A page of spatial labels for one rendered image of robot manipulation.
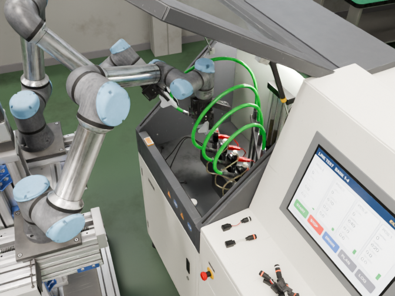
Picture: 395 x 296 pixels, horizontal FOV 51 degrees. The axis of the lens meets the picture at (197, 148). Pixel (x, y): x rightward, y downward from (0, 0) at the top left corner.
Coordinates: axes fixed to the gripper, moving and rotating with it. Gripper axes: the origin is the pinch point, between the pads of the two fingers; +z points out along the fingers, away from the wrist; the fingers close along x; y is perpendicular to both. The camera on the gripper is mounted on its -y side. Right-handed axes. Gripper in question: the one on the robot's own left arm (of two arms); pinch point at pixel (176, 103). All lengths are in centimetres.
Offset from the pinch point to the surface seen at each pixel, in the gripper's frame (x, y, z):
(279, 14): -24, -53, 2
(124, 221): -48, 109, 52
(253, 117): -9.8, -18.8, 28.9
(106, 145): -117, 123, 16
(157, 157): 2.9, 24.5, 13.8
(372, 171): 61, -56, 36
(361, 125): 53, -60, 26
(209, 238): 45, 8, 39
